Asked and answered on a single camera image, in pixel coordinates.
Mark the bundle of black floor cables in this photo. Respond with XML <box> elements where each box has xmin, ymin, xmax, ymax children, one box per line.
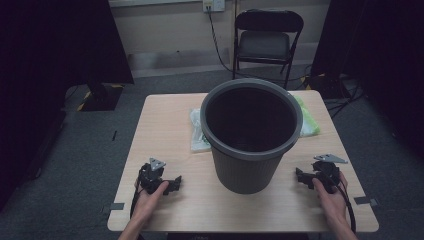
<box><xmin>323</xmin><ymin>78</ymin><xmax>366</xmax><ymax>120</ymax></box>

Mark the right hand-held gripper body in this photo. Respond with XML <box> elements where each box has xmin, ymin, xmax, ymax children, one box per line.
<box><xmin>312</xmin><ymin>153</ymin><xmax>349</xmax><ymax>194</ymax></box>

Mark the person's left hand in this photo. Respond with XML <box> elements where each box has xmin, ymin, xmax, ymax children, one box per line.
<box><xmin>131</xmin><ymin>180</ymin><xmax>170</xmax><ymax>223</ymax></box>

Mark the right hand-held gripper cable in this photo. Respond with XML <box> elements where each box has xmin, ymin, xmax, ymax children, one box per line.
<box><xmin>336</xmin><ymin>184</ymin><xmax>357</xmax><ymax>234</ymax></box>

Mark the clear butterfly print garbage bag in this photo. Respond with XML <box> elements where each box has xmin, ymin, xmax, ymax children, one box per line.
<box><xmin>189</xmin><ymin>94</ymin><xmax>321</xmax><ymax>154</ymax></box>

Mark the person's right hand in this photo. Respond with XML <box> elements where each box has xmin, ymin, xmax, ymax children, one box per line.
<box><xmin>312</xmin><ymin>172</ymin><xmax>349</xmax><ymax>223</ymax></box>

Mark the dark curtain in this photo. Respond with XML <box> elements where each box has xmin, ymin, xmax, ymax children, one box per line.
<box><xmin>0</xmin><ymin>0</ymin><xmax>135</xmax><ymax>211</ymax></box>
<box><xmin>311</xmin><ymin>0</ymin><xmax>424</xmax><ymax>158</ymax></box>

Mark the black folding chair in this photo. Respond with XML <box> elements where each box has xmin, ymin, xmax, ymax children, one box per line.
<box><xmin>232</xmin><ymin>9</ymin><xmax>305</xmax><ymax>90</ymax></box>

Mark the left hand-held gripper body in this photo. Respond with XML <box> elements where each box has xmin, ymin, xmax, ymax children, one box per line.
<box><xmin>138</xmin><ymin>157</ymin><xmax>167</xmax><ymax>195</ymax></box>

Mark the white wall socket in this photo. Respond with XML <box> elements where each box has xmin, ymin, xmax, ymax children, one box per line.
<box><xmin>202</xmin><ymin>0</ymin><xmax>226</xmax><ymax>13</ymax></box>

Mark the black ribbed trash bin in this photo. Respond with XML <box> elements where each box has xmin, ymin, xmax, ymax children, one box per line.
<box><xmin>203</xmin><ymin>84</ymin><xmax>299</xmax><ymax>195</ymax></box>

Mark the grey tape strip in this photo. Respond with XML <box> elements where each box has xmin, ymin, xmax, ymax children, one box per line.
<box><xmin>101</xmin><ymin>202</ymin><xmax>126</xmax><ymax>214</ymax></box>
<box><xmin>353</xmin><ymin>196</ymin><xmax>380</xmax><ymax>207</ymax></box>

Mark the hand-held gripper cable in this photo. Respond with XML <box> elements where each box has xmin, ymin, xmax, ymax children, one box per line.
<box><xmin>336</xmin><ymin>184</ymin><xmax>357</xmax><ymax>234</ymax></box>
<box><xmin>129</xmin><ymin>185</ymin><xmax>142</xmax><ymax>218</ymax></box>

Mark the left hand-held gripper cable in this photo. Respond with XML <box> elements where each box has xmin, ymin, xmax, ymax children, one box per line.
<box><xmin>129</xmin><ymin>185</ymin><xmax>142</xmax><ymax>218</ymax></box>

